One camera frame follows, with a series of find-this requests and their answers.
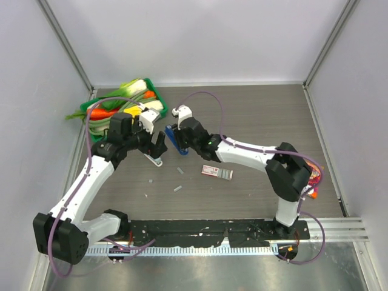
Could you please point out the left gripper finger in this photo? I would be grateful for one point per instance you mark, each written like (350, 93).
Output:
(154, 151)
(160, 146)

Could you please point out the white green bok choy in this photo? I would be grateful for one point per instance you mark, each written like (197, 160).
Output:
(126, 90)

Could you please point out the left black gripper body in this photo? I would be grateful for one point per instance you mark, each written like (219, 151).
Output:
(140, 138)

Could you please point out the orange candy bag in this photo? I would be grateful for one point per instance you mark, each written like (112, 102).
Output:
(311, 188)

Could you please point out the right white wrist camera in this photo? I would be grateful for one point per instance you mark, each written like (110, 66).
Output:
(181, 113)

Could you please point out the light blue white stapler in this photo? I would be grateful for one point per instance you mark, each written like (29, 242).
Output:
(156, 161)

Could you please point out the blue black stapler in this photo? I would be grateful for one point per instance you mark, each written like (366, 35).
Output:
(170, 134)

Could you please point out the green plastic tray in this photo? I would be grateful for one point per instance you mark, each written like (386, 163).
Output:
(87, 105)

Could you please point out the large orange carrot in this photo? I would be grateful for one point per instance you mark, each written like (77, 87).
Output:
(101, 113)

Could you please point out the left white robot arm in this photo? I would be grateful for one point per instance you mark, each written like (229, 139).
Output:
(62, 233)

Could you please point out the white slotted cable duct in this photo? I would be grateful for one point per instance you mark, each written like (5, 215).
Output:
(222, 250)

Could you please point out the red white staple box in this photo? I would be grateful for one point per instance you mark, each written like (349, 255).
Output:
(217, 172)

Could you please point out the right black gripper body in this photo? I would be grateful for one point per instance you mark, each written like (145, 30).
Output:
(195, 147)

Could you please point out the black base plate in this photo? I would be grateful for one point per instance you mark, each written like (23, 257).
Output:
(212, 232)

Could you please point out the green long beans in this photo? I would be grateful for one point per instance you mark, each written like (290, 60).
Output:
(97, 127)

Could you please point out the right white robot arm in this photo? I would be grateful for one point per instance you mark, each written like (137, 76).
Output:
(287, 171)

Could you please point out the yellow white napa cabbage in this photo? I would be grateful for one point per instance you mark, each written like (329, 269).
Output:
(136, 110)

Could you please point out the small orange carrot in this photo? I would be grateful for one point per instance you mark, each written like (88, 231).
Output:
(149, 94)

